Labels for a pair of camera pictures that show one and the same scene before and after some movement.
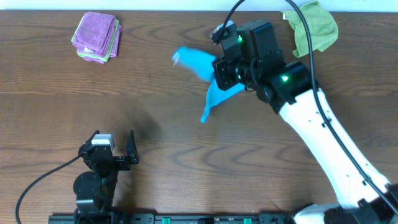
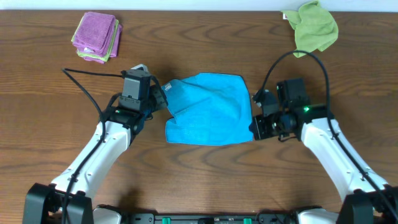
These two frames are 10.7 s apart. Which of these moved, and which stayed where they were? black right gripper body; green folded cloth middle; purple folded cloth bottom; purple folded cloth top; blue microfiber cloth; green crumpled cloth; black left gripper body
Moved: black left gripper body; black right gripper body; blue microfiber cloth
Stayed: purple folded cloth bottom; green crumpled cloth; green folded cloth middle; purple folded cloth top
